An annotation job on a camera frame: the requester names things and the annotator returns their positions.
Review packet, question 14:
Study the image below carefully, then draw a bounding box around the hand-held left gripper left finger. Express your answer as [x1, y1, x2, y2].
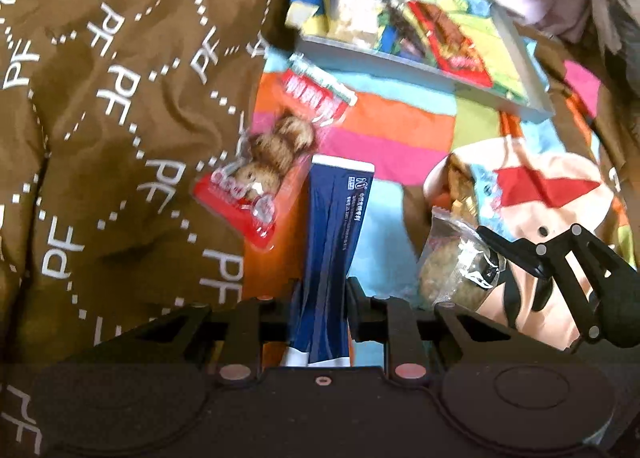
[92, 278, 302, 386]

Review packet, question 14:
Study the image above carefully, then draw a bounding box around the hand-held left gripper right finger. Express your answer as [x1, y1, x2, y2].
[345, 277, 566, 385]

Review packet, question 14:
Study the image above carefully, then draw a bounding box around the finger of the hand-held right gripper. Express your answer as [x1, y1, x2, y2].
[475, 223, 638, 299]
[500, 258, 608, 346]

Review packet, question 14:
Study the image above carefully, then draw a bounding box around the clear cookie packet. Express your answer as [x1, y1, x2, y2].
[417, 208, 507, 311]

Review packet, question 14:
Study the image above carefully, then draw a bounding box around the long blue packet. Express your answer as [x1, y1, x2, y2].
[280, 155, 375, 369]

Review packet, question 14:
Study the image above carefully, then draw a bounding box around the red braised egg packet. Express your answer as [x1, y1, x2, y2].
[192, 112, 321, 251]

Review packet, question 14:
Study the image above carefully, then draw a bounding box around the red dried snack packet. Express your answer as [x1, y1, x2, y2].
[404, 0, 494, 86]

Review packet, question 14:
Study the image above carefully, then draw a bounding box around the shallow grey box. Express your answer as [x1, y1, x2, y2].
[285, 0, 557, 121]

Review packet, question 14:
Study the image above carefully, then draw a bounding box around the clear nougat packet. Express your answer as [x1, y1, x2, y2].
[330, 0, 382, 46]

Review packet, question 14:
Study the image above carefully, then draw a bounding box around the small light blue packet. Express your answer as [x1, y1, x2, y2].
[445, 153, 503, 223]

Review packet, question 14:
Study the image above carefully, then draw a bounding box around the colourful printed bedsheet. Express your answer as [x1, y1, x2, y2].
[240, 38, 640, 355]

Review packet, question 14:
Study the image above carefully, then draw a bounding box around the brown patterned quilt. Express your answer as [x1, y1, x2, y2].
[0, 0, 313, 458]

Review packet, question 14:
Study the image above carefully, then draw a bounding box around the small red white packet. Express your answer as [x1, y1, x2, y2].
[277, 54, 359, 127]

